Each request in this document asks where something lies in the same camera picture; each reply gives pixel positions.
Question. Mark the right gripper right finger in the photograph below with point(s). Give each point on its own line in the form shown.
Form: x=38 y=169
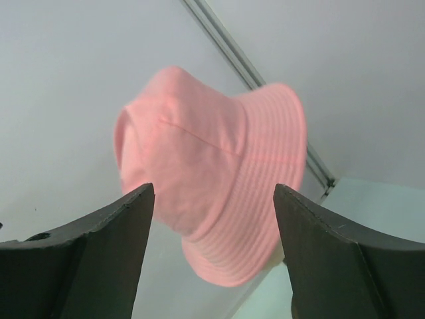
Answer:
x=341 y=269

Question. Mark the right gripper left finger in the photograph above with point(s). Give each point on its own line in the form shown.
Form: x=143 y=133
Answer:
x=88 y=268

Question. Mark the beige mannequin head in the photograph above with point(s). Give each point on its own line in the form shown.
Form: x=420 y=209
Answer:
x=276 y=258

